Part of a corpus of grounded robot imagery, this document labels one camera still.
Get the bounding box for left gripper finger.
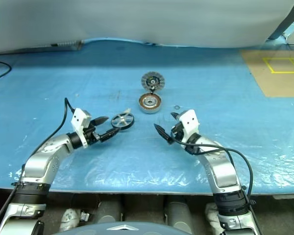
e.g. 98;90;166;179
92;117;110;126
98;126;120;143

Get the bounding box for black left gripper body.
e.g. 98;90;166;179
84;123;101;147

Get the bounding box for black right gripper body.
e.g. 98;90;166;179
170;121;187;145

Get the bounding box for silver spoked motor cover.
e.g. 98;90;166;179
111;113;135;130

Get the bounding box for motor stator with copper windings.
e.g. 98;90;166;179
139;93;162;115

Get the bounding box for grey finned motor rotor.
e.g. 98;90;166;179
141;70;166;92

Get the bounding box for blue plastic table cover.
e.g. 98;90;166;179
0;36;294;196

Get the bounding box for grey rounded leg shape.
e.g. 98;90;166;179
97;194;124;225
164;195;191;226

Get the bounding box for white scuffed foot shape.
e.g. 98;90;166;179
60;208;80;230
204;203;220;227

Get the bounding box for grey robot torso with emblem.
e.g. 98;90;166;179
52;220;208;235

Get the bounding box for white fabric backdrop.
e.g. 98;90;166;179
0;0;294;56

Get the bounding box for brown cardboard sheet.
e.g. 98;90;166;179
240;48;294;98

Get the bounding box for grey slanted metal beam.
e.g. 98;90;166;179
268;0;294;41

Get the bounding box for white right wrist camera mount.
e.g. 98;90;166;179
177;109;201;147

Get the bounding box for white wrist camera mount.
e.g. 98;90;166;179
71;107;93;149
177;109;201;147

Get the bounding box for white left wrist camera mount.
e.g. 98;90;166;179
71;107;93;149

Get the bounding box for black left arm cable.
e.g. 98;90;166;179
0;97;75;225

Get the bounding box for thin black table cable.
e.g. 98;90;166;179
0;61;12;83

